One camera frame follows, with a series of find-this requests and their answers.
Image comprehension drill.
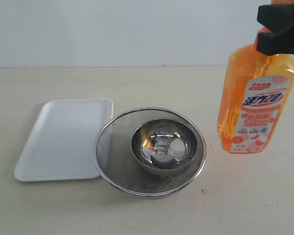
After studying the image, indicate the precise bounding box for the small stainless steel bowl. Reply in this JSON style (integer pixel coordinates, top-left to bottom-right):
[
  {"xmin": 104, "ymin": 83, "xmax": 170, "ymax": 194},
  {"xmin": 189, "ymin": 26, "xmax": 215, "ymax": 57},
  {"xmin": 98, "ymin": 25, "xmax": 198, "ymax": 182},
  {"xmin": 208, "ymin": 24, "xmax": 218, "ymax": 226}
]
[{"xmin": 131, "ymin": 118, "xmax": 199, "ymax": 178}]

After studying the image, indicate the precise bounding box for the steel mesh strainer basket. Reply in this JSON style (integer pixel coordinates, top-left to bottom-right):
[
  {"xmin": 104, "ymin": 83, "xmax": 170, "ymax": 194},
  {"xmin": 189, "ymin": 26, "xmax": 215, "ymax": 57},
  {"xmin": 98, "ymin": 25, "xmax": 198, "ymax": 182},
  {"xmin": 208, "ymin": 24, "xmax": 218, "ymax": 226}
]
[{"xmin": 94, "ymin": 107, "xmax": 207, "ymax": 198}]

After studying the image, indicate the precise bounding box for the white rectangular plastic tray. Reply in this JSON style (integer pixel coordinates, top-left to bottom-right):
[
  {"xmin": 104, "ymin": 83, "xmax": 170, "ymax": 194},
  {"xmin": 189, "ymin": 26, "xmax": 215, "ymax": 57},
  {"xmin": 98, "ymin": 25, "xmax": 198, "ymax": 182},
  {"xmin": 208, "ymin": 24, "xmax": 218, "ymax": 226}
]
[{"xmin": 14, "ymin": 98, "xmax": 114, "ymax": 182}]

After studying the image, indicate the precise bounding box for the orange dish soap pump bottle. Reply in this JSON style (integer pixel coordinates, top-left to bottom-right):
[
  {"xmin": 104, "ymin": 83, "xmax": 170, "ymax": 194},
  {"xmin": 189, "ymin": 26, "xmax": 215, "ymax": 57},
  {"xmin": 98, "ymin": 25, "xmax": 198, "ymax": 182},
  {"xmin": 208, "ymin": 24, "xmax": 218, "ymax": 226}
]
[{"xmin": 216, "ymin": 26, "xmax": 294, "ymax": 154}]

